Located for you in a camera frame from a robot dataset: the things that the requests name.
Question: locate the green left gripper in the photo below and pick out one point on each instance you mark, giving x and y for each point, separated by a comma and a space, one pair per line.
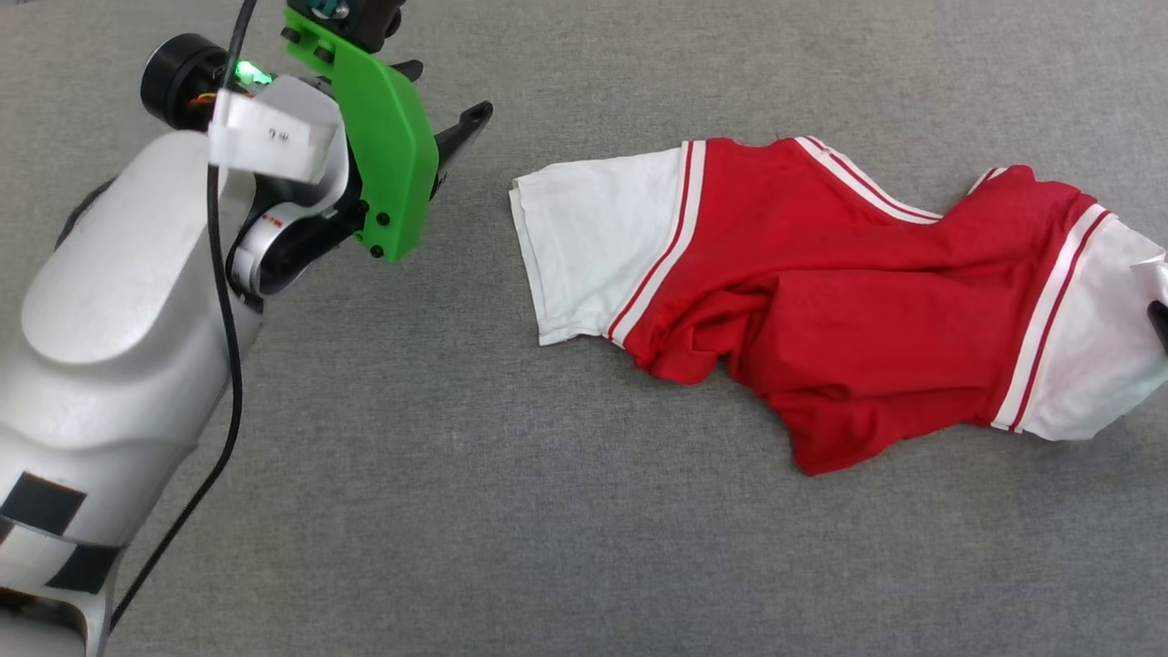
383, 155

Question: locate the white paper label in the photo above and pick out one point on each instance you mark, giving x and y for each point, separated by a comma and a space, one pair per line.
274, 137

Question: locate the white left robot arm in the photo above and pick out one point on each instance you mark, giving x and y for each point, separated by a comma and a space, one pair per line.
119, 301

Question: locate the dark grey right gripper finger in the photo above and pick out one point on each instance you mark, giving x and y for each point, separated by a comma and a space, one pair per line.
1161, 324

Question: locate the red and white t-shirt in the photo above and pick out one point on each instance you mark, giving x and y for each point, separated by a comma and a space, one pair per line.
821, 301

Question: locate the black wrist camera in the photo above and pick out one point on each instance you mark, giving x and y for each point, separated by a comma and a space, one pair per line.
173, 78

